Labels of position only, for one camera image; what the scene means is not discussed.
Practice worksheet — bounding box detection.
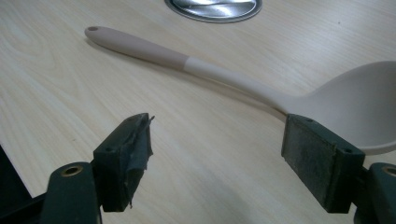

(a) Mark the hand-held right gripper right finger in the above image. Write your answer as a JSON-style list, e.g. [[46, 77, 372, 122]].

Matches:
[[280, 113, 396, 224]]

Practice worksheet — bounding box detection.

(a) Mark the silver metal bowl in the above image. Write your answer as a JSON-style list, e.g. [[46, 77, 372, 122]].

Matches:
[[163, 0, 263, 24]]

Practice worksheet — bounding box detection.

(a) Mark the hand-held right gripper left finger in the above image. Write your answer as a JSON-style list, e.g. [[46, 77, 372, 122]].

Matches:
[[39, 112, 156, 224]]

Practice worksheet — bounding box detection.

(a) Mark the beige silicone ladle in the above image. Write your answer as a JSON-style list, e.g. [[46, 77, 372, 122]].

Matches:
[[84, 25, 396, 156]]

